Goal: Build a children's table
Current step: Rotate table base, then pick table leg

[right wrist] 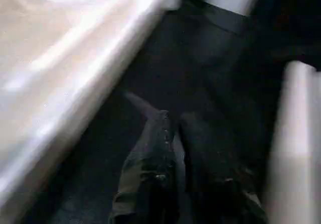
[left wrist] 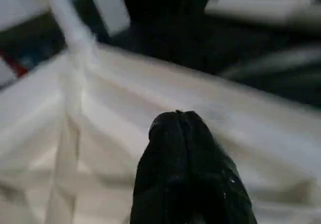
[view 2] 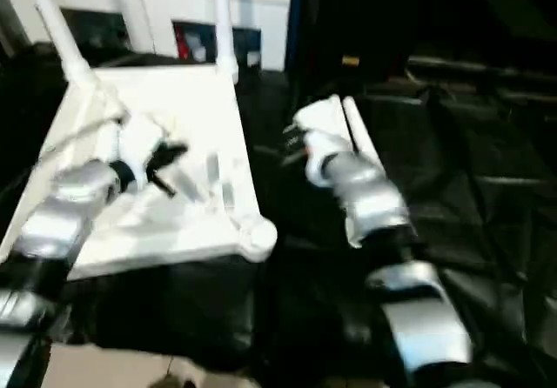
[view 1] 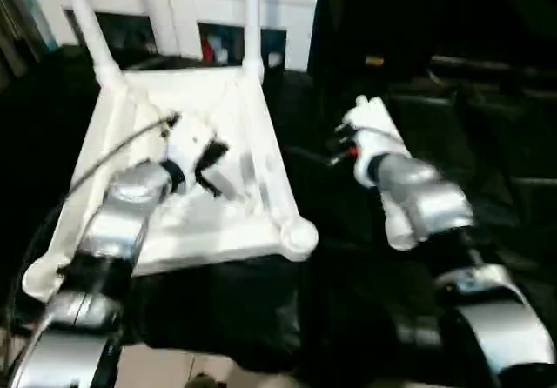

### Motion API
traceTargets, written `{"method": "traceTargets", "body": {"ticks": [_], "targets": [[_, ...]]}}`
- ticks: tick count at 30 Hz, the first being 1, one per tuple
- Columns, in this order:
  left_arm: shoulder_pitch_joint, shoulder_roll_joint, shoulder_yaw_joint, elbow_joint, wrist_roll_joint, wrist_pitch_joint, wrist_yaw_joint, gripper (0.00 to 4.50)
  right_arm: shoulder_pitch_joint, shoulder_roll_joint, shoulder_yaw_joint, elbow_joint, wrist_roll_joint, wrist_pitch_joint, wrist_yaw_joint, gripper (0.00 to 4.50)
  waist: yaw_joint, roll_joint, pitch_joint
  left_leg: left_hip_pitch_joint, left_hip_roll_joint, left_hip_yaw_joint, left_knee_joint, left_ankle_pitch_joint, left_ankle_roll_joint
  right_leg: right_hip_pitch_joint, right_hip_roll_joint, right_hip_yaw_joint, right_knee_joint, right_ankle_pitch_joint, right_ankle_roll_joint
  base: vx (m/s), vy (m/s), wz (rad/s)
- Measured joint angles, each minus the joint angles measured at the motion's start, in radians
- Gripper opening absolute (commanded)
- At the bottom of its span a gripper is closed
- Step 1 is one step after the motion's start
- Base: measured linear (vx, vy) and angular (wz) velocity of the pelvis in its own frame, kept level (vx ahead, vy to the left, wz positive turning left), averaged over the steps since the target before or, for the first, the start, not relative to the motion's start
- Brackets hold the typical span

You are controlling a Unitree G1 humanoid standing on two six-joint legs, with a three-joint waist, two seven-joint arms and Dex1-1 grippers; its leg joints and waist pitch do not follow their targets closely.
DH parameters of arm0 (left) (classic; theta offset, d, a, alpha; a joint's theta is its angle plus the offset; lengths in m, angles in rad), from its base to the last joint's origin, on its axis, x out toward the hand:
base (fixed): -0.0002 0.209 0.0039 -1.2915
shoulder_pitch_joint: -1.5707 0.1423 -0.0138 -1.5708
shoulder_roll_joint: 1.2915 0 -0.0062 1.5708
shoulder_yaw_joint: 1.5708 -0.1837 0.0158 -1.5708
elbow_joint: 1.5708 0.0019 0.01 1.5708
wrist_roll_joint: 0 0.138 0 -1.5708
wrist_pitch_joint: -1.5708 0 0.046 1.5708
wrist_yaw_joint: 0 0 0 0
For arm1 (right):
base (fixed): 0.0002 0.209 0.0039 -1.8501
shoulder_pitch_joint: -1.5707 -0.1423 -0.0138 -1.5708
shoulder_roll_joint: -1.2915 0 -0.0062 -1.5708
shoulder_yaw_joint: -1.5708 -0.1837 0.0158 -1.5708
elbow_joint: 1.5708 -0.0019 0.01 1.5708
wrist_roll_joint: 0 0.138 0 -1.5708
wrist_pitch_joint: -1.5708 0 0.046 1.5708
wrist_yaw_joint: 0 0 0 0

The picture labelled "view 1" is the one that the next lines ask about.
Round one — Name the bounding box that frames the black work mat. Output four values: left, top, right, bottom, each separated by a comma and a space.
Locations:
0, 44, 557, 388

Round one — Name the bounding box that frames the white cabinet with glass doors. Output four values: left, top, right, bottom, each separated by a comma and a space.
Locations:
26, 0, 319, 72

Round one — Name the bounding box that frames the dark low shelf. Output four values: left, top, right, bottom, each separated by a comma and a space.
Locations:
430, 54, 557, 83

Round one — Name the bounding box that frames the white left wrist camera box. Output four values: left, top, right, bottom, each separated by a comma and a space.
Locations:
164, 114, 220, 178

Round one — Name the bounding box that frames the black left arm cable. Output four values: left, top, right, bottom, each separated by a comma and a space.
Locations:
0, 117, 179, 319

